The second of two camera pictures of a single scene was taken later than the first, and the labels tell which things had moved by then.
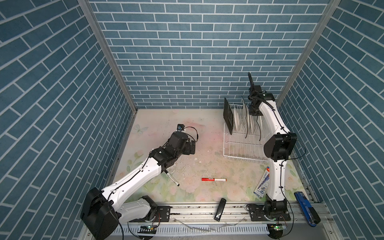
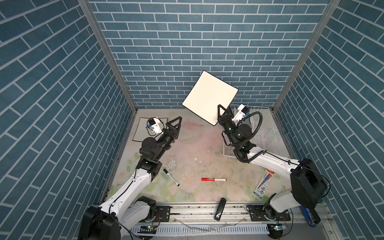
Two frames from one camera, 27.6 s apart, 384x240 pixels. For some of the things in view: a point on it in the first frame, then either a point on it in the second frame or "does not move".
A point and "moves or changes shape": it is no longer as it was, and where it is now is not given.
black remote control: (222, 203) does not move
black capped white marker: (171, 177) does not move
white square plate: (258, 128) -> (208, 93)
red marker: (214, 179) does not move
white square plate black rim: (247, 118) moves or changes shape
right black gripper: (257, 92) -> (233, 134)
